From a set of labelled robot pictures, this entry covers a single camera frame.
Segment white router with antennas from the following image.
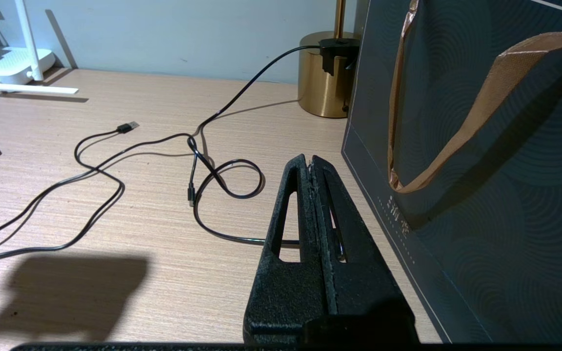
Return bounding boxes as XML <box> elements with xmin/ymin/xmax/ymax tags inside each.
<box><xmin>0</xmin><ymin>0</ymin><xmax>80</xmax><ymax>95</ymax></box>

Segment dark gift bag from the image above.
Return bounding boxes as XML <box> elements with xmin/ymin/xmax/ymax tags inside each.
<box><xmin>341</xmin><ymin>0</ymin><xmax>562</xmax><ymax>344</ymax></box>

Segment black USB cable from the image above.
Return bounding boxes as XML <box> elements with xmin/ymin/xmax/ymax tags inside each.
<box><xmin>0</xmin><ymin>121</ymin><xmax>202</xmax><ymax>264</ymax></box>

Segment brass desk lamp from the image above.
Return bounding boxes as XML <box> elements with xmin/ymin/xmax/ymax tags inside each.
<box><xmin>298</xmin><ymin>0</ymin><xmax>361</xmax><ymax>119</ymax></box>

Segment black lamp power cord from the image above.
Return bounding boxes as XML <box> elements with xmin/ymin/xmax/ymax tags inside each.
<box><xmin>186</xmin><ymin>45</ymin><xmax>321</xmax><ymax>247</ymax></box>

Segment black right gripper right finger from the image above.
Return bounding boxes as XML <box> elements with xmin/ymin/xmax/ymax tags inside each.
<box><xmin>309</xmin><ymin>155</ymin><xmax>419</xmax><ymax>344</ymax></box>

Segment black cable clip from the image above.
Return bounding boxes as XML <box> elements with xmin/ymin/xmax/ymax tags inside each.
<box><xmin>319</xmin><ymin>38</ymin><xmax>361</xmax><ymax>76</ymax></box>

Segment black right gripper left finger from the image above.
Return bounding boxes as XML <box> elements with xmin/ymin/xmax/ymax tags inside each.
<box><xmin>243</xmin><ymin>155</ymin><xmax>329</xmax><ymax>344</ymax></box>

